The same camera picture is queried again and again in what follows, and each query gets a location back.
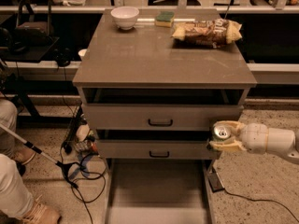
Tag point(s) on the white bowl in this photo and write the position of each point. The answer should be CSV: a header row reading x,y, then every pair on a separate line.
x,y
125,17

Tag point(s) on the beige sneaker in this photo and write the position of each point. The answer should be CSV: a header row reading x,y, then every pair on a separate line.
x,y
23,155
34,212

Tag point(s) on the top drawer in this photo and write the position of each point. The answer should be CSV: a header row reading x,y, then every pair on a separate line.
x,y
158,117

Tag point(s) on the beige sneaker far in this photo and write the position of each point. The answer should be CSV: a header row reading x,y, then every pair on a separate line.
x,y
23,155

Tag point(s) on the black bag on table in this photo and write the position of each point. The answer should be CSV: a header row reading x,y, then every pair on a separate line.
x,y
33,33

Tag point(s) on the middle drawer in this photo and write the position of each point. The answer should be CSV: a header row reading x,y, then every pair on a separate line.
x,y
156,150

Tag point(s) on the green yellow sponge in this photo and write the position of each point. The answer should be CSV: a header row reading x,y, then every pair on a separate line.
x,y
164,19

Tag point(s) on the beige sneaker near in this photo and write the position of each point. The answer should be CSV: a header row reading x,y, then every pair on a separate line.
x,y
34,212

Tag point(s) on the brown snack bag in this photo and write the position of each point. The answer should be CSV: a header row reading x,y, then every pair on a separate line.
x,y
214,34

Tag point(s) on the white paper cup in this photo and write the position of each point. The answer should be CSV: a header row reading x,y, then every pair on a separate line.
x,y
82,53

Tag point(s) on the white reacher stick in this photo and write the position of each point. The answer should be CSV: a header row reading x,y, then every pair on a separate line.
x,y
65,167

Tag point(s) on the bottom drawer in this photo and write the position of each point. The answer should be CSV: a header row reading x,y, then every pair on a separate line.
x,y
159,192

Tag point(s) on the black headphones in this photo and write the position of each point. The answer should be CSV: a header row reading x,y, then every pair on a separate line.
x,y
62,57

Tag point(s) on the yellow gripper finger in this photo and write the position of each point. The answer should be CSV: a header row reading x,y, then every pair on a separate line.
x,y
229,146
234,126

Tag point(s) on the grey drawer cabinet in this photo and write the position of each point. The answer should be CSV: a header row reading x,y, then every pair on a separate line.
x,y
146,66

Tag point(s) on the black power adapter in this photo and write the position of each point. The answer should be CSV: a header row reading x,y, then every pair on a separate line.
x,y
215,182

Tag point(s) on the drawer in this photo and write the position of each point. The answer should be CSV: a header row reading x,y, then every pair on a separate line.
x,y
158,117
156,150
159,192

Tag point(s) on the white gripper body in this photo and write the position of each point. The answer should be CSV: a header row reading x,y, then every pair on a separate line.
x,y
254,137

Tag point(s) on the person leg white trousers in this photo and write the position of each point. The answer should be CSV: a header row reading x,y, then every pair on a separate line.
x,y
15,199

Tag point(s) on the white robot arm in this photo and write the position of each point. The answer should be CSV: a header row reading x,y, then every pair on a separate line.
x,y
281,142

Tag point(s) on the green soda can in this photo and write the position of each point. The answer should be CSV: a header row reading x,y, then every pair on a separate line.
x,y
221,132

